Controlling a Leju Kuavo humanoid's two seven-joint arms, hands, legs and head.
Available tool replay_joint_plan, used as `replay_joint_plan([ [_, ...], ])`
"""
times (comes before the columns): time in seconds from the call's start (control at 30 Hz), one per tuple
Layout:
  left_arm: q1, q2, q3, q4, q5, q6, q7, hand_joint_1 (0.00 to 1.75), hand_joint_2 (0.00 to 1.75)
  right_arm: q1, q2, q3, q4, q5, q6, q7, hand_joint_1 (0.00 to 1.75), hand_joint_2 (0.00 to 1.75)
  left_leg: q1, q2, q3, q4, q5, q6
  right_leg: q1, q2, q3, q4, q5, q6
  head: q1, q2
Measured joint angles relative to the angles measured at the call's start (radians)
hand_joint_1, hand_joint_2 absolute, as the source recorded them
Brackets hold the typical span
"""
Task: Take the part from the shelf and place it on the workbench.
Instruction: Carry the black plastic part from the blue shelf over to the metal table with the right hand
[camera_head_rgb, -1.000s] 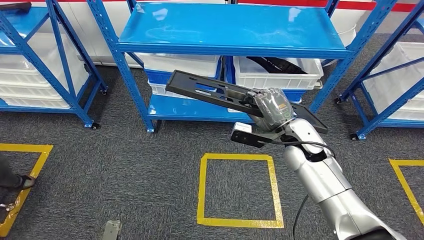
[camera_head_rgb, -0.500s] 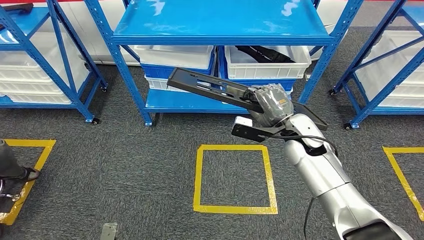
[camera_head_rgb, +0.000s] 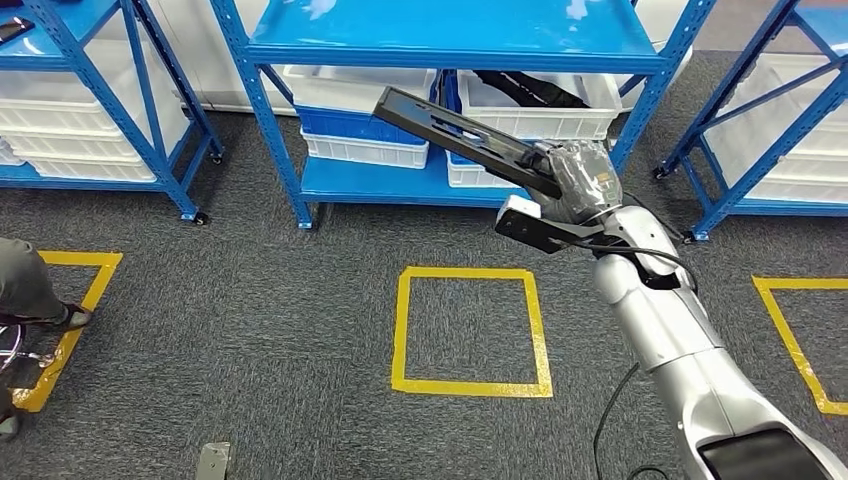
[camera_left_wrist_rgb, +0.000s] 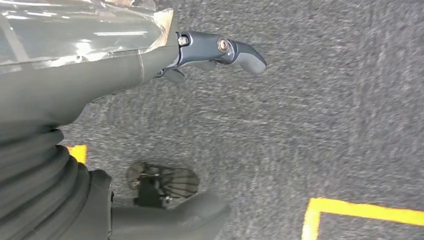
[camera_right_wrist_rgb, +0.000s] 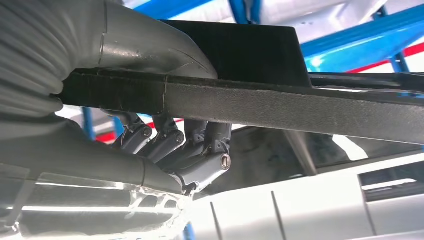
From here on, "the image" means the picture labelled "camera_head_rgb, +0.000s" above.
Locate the black plastic panel part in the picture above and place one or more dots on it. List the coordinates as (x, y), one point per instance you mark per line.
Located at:
(404, 109)

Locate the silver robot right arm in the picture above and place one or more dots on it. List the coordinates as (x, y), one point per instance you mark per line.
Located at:
(662, 318)

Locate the black spare part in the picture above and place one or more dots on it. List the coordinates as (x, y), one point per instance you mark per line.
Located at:
(530, 89)

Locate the blue metal shelf rack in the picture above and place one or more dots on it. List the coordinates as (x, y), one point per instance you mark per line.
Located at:
(79, 26)
(828, 26)
(450, 40)

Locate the yellow floor tape square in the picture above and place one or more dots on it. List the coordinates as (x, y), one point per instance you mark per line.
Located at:
(795, 283)
(99, 258)
(464, 273)

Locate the person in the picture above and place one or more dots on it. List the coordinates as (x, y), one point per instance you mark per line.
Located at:
(26, 278)

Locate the chrome stool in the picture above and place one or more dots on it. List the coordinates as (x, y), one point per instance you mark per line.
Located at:
(33, 358)

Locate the black flat plastic piece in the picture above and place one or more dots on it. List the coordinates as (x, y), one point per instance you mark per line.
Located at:
(13, 30)

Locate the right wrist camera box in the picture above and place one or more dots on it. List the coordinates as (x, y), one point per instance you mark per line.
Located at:
(523, 228)

